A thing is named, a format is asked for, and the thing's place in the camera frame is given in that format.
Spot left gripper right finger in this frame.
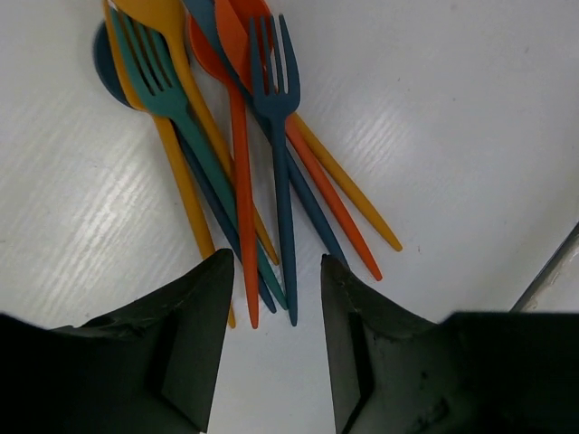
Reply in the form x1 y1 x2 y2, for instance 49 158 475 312
321 255 578 433

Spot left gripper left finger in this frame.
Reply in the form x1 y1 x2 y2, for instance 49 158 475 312
1 249 234 433

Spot orange spoon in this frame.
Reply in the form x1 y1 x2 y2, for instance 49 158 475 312
185 1 279 328

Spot yellow knife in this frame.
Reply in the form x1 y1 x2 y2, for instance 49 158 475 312
290 114 403 252

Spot dark blue fork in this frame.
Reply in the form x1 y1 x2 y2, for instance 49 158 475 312
250 14 300 326

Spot teal fork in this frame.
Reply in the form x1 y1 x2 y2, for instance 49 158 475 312
109 6 290 312

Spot dark blue spoon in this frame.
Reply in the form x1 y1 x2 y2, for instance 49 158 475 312
92 20 278 315

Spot yellow spoon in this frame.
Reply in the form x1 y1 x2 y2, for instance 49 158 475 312
112 0 280 267

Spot dark blue knife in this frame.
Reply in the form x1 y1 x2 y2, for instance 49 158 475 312
184 0 349 268

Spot orange knife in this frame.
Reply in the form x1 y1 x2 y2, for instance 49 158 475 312
214 1 383 280

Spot aluminium frame rail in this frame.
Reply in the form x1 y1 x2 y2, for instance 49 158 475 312
510 224 578 312

